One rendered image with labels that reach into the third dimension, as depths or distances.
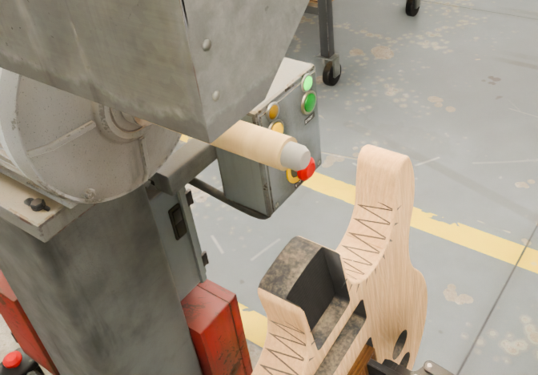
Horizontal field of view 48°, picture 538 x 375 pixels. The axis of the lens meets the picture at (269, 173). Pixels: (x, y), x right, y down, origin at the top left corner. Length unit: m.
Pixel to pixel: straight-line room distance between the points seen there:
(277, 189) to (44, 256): 0.36
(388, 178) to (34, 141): 0.34
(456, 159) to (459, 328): 0.85
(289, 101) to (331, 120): 1.92
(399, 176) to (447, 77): 2.59
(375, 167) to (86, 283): 0.54
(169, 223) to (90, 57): 0.75
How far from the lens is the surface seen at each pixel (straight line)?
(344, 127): 2.78
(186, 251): 1.17
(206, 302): 1.27
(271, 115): 0.87
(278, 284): 0.49
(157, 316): 1.13
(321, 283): 0.53
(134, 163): 0.71
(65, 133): 0.64
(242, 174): 0.94
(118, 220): 0.96
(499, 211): 2.38
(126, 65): 0.35
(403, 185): 0.58
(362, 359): 0.66
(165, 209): 1.08
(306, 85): 0.93
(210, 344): 1.27
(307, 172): 0.96
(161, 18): 0.31
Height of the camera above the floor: 1.58
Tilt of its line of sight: 38 degrees down
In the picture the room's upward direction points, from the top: 8 degrees counter-clockwise
